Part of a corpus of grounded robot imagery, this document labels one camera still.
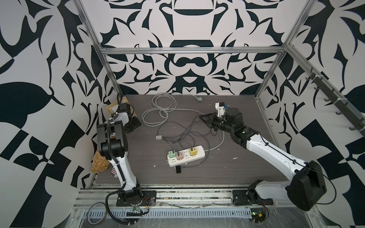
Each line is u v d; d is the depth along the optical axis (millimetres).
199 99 1151
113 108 921
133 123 934
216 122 678
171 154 824
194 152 838
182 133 989
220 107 728
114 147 531
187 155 868
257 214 713
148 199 729
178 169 830
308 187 402
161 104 1151
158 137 948
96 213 712
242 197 744
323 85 646
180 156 826
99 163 777
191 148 830
